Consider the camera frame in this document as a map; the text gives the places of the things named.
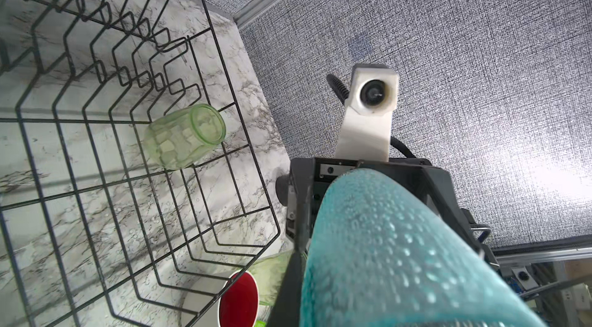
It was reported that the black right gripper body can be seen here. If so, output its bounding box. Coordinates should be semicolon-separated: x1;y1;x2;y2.
276;157;500;271

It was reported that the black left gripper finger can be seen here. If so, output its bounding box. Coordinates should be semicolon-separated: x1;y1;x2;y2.
267;251;307;327

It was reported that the white mug red inside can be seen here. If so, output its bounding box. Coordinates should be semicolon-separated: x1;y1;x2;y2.
180;271;260;326

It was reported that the teal translucent cup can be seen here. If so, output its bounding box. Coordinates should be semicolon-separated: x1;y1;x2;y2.
300;169;542;326

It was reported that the light green faceted glass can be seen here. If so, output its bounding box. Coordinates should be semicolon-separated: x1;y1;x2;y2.
142;104;227;171

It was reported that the green transparent glass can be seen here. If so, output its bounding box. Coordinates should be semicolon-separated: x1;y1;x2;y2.
248;250;293;306

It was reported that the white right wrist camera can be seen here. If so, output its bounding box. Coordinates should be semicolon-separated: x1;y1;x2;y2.
335;63;399;162

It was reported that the black wire dish rack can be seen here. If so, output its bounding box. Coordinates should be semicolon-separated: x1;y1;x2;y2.
1;0;286;326

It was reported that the aluminium front rail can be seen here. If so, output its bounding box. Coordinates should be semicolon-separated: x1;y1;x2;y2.
493;235;591;267

